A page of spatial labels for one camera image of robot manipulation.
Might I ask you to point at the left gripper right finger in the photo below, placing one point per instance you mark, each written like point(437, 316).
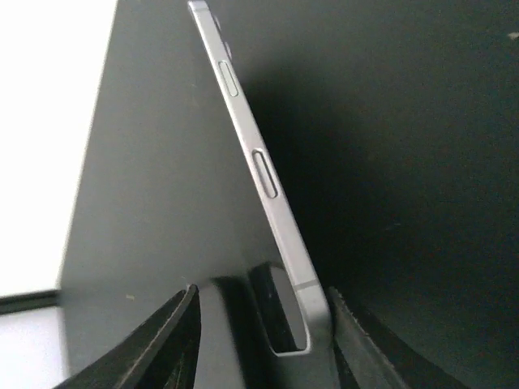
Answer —
point(370, 355)

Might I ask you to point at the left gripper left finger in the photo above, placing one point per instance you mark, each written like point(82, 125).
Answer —
point(160, 353)

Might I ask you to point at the phone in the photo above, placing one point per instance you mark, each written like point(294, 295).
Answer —
point(296, 261)

